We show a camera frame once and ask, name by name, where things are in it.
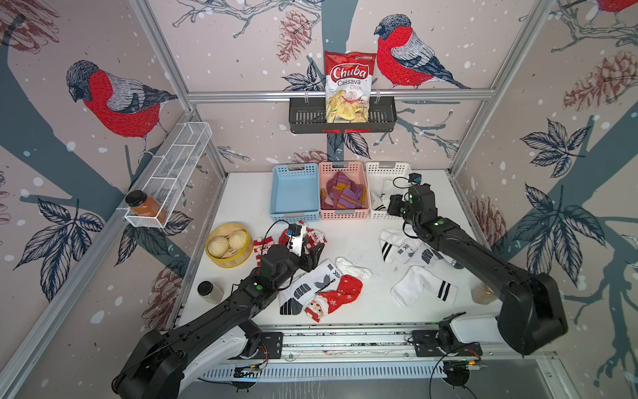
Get red white striped sock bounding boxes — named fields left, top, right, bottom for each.
left=254, top=236, right=275, bottom=267

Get white black sport sock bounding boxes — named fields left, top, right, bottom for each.
left=278, top=259, right=341, bottom=316

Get white sock two black stripes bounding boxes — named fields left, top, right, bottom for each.
left=372, top=178, right=402, bottom=211

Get small white ankle sock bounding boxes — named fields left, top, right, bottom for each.
left=336, top=257, right=372, bottom=280

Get red santa sock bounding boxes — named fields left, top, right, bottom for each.
left=277, top=221, right=327, bottom=252
left=304, top=275, right=363, bottom=323

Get purple yellow striped sock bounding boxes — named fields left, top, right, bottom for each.
left=320, top=172, right=367, bottom=209

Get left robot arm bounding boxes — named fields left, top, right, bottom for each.
left=111, top=244, right=324, bottom=398

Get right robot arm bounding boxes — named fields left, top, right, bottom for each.
left=387, top=183, right=568, bottom=355

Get white plastic basket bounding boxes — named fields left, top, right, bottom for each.
left=366, top=161, right=412, bottom=220

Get blue plastic basket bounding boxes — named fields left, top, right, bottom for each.
left=269, top=163, right=321, bottom=223

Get pink plastic basket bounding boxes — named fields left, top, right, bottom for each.
left=319, top=161, right=371, bottom=220

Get white grey sport sock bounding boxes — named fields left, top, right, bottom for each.
left=395, top=239, right=464, bottom=269

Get yellow bamboo steamer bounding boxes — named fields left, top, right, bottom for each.
left=205, top=223, right=254, bottom=269

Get black jar lid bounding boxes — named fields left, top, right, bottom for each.
left=197, top=280, right=224, bottom=305

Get plain white sock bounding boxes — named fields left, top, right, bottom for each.
left=390, top=266, right=459, bottom=308

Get amber liquid jar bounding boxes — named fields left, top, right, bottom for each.
left=471, top=282, right=498, bottom=305

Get orange spice jar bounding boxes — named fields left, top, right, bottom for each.
left=125, top=191, right=168, bottom=224

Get Chuba cassava chips bag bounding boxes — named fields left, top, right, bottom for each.
left=324, top=52, right=376, bottom=123

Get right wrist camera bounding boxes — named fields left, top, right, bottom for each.
left=408, top=173, right=422, bottom=186

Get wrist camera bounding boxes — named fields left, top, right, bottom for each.
left=408, top=173, right=422, bottom=186
left=287, top=223, right=307, bottom=257

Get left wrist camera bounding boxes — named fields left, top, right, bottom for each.
left=287, top=223, right=307, bottom=257

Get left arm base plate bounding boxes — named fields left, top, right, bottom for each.
left=239, top=332, right=283, bottom=362

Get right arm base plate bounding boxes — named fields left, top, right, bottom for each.
left=407, top=330, right=483, bottom=357

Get black wall basket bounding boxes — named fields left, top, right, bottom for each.
left=288, top=97, right=397, bottom=134

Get white wire wall shelf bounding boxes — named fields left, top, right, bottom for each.
left=125, top=121, right=212, bottom=229

